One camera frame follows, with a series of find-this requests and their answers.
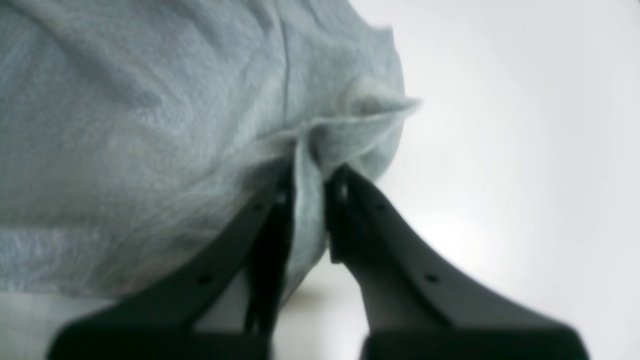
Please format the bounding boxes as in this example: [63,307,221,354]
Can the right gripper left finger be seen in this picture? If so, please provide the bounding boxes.
[47,170,295,360]

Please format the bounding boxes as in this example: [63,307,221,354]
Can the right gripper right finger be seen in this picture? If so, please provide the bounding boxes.
[326,166,590,360]

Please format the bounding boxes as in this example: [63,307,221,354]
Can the grey T-shirt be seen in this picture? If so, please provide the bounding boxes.
[0,0,419,297]

